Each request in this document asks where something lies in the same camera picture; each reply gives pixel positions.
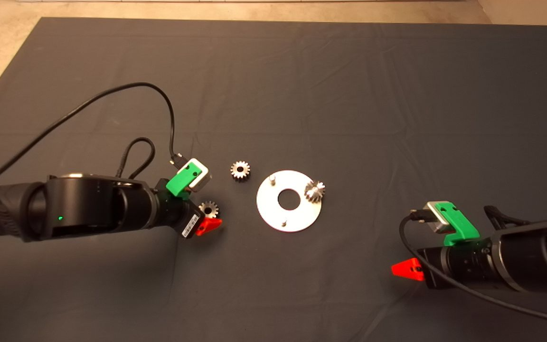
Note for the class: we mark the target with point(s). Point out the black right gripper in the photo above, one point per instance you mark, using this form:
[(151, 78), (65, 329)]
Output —
[(458, 266)]

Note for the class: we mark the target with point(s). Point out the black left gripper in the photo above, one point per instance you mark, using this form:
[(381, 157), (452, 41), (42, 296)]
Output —
[(178, 213)]

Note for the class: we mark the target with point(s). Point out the small steel planetary gear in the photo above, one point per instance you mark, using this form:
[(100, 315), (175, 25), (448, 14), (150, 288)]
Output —
[(312, 192), (215, 208), (235, 169)]

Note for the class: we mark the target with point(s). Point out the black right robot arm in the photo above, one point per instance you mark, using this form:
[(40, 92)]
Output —
[(539, 251)]

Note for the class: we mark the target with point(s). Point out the round metal carrier plate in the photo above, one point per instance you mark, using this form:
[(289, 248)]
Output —
[(273, 209)]

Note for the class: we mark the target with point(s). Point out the small silver camera box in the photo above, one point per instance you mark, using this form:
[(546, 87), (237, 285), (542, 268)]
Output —
[(202, 178), (435, 218)]

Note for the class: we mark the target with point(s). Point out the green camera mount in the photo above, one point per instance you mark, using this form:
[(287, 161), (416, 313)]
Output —
[(178, 183), (461, 223)]

